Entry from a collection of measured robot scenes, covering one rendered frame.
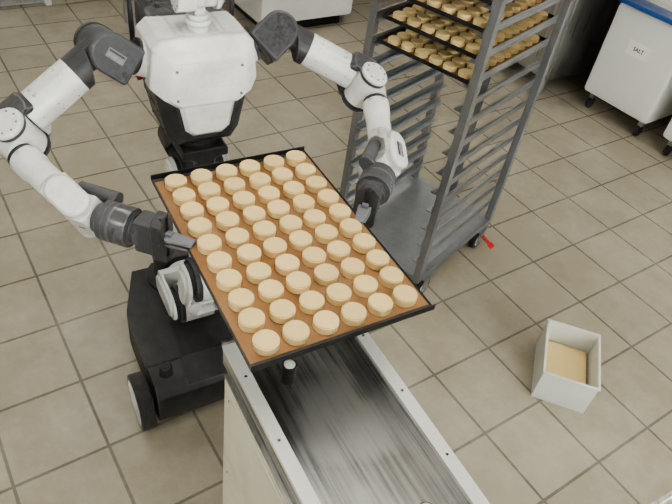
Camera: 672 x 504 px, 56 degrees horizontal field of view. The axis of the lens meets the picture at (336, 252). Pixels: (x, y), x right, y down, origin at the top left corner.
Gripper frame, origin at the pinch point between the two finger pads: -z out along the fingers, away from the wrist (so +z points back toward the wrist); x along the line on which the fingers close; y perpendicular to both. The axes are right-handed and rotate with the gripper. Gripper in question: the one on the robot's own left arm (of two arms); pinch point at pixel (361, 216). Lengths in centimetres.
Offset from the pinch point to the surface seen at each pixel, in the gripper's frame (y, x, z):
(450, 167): 16, -36, 88
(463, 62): 10, -3, 103
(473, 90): 17, -4, 88
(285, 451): 2, -19, -52
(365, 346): 9.5, -19.0, -21.0
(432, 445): 29, -19, -40
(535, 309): 71, -109, 108
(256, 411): -7, -19, -46
